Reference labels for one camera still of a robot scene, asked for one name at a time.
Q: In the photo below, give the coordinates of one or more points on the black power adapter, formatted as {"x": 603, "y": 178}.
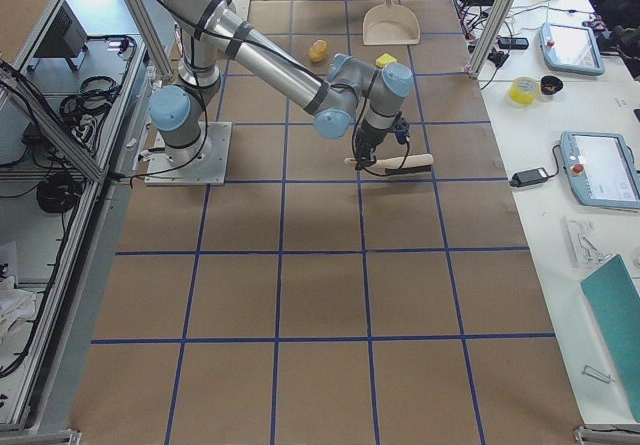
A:
{"x": 529, "y": 177}

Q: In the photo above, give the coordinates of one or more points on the small black bowl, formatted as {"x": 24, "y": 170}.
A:
{"x": 550, "y": 85}

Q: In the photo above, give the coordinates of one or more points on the blue teach pendant near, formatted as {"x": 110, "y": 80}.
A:
{"x": 600, "y": 170}

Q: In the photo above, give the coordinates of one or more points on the teal folder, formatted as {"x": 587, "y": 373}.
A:
{"x": 614, "y": 301}

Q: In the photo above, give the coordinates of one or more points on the yellow sponge piece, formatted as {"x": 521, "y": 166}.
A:
{"x": 384, "y": 60}

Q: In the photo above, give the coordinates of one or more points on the beige plastic dustpan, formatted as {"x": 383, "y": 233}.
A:
{"x": 390, "y": 24}

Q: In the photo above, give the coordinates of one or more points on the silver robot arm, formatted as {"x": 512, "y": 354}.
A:
{"x": 354, "y": 94}

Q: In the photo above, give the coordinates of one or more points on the beige hand brush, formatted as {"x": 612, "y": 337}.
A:
{"x": 399, "y": 165}

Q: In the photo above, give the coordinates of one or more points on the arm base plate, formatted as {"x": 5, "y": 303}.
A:
{"x": 203, "y": 163}
{"x": 240, "y": 9}

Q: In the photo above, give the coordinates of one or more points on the aluminium frame post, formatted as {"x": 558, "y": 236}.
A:
{"x": 485, "y": 42}

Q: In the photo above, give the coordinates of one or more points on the orange potato toy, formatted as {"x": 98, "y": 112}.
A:
{"x": 318, "y": 51}

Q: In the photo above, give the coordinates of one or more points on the blue teach pendant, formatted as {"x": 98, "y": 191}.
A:
{"x": 571, "y": 49}
{"x": 600, "y": 170}

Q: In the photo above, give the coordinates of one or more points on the yellow tape roll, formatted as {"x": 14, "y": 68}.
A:
{"x": 524, "y": 91}

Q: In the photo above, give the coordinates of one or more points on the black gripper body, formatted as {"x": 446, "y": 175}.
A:
{"x": 369, "y": 141}

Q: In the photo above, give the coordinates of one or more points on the blue teach pendant far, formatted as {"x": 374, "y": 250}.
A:
{"x": 571, "y": 49}

